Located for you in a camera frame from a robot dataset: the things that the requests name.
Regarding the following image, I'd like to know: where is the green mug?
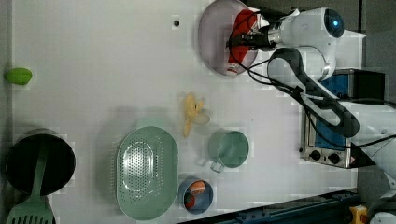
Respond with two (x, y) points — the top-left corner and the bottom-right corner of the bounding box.
(195, 129), (249, 174)

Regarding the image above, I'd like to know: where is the blue bowl with fruit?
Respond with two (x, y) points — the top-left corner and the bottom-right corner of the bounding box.
(177, 176), (213, 215)

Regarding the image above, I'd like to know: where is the peeled banana toy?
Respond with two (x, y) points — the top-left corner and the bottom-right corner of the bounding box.
(183, 93), (210, 137)

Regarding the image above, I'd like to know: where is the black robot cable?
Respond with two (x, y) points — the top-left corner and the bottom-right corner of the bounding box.
(227, 12), (396, 149)

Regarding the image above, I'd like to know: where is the red ketchup bottle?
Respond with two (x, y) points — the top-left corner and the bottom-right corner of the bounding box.
(226, 9), (258, 77)

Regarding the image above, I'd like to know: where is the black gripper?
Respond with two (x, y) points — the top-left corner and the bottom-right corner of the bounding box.
(229, 33), (276, 51)

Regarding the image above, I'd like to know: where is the green avocado toy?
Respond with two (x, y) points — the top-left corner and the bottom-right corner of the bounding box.
(5, 67), (33, 86)

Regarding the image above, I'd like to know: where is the pink round plate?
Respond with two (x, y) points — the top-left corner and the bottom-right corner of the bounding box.
(198, 0), (255, 77)

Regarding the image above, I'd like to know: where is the green perforated colander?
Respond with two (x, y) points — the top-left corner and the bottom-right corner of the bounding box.
(116, 126), (178, 220)

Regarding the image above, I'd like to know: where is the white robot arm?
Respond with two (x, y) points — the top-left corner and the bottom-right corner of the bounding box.
(226, 7), (395, 224)

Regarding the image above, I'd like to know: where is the black cylindrical pot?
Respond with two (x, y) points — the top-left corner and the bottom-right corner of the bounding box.
(6, 128), (76, 195)

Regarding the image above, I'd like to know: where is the green slotted spatula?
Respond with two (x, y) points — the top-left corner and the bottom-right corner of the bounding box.
(7, 147), (54, 224)

